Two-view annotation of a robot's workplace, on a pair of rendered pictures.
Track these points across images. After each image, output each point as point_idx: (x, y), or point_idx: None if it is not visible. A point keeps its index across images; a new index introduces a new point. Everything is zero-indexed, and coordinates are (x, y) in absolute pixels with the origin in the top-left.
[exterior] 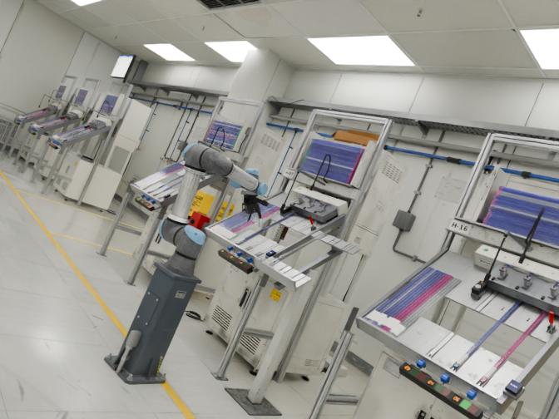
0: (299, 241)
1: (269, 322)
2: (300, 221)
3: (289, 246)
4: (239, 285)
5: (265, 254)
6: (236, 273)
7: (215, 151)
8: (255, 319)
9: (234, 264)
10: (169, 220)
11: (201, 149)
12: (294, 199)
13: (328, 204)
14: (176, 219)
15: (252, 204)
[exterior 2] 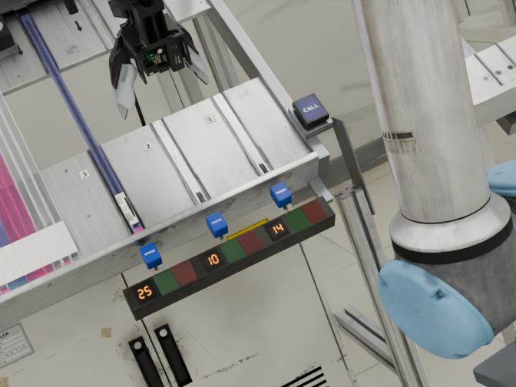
0: (245, 33)
1: (302, 310)
2: (98, 9)
3: (265, 61)
4: (89, 368)
5: (272, 140)
6: (34, 358)
7: None
8: (253, 354)
9: (250, 263)
10: (497, 246)
11: None
12: None
13: None
14: (507, 208)
15: (171, 23)
